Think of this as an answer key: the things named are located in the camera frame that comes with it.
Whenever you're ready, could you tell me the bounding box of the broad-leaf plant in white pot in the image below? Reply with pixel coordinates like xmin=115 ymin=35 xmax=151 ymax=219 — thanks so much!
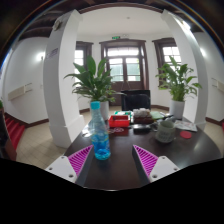
xmin=64 ymin=55 xmax=118 ymax=121

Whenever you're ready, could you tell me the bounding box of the clear blue water bottle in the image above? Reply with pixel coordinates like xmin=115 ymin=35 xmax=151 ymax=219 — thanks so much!
xmin=89 ymin=100 xmax=112 ymax=161

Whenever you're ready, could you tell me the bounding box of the slender-leaf plant in white pot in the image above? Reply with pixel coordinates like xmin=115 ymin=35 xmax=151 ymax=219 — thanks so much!
xmin=155 ymin=55 xmax=203 ymax=120

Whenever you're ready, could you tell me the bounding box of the brown box with white items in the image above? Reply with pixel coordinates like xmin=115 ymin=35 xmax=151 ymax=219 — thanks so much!
xmin=132 ymin=107 xmax=154 ymax=125

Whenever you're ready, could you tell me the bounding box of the flat black device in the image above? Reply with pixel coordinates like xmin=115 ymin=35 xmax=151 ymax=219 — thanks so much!
xmin=132 ymin=123 xmax=151 ymax=132

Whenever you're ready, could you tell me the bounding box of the white mug with grey pattern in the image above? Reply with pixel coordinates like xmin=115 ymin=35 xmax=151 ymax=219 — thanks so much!
xmin=154 ymin=119 xmax=177 ymax=144

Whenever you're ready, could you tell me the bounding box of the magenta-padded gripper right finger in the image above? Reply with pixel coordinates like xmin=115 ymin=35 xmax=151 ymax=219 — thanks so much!
xmin=131 ymin=144 xmax=181 ymax=188

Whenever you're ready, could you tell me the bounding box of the red carpeted staircase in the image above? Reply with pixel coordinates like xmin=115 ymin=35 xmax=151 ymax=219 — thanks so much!
xmin=4 ymin=112 xmax=27 ymax=152

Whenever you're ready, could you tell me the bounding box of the brown glazed double door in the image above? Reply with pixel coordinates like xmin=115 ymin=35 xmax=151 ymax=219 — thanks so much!
xmin=99 ymin=38 xmax=150 ymax=98

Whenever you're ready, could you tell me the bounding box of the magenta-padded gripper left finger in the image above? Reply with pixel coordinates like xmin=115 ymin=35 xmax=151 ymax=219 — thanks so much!
xmin=44 ymin=144 xmax=96 ymax=188

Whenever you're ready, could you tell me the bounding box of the brown framed window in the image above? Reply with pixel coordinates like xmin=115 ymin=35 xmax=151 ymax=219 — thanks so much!
xmin=152 ymin=37 xmax=183 ymax=86
xmin=73 ymin=40 xmax=95 ymax=83

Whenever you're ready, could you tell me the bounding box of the red plastic box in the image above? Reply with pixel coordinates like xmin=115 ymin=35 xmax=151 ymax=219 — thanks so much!
xmin=108 ymin=114 xmax=131 ymax=129

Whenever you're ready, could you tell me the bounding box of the black computer monitor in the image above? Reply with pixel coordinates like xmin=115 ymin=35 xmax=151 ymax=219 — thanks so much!
xmin=120 ymin=89 xmax=152 ymax=112

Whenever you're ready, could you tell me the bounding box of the flat round red coaster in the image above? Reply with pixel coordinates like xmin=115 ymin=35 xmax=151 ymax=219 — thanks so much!
xmin=179 ymin=130 xmax=193 ymax=140

